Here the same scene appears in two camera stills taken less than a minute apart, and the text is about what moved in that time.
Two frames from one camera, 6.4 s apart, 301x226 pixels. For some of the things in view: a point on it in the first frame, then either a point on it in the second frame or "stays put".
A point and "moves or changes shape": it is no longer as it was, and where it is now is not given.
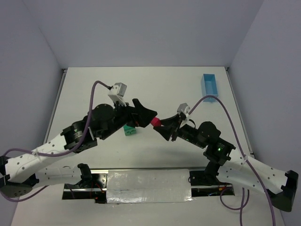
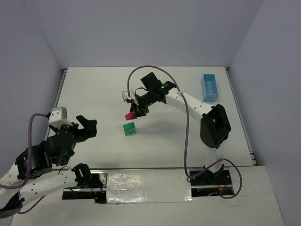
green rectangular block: (128, 130) stays put
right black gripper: (176, 128) -> (140, 106)
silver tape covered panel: (144, 186) stays put
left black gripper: (131, 115) -> (78, 131)
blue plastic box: (209, 86) stays put
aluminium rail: (146, 168) stays put
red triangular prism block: (155, 122) moves or changes shape
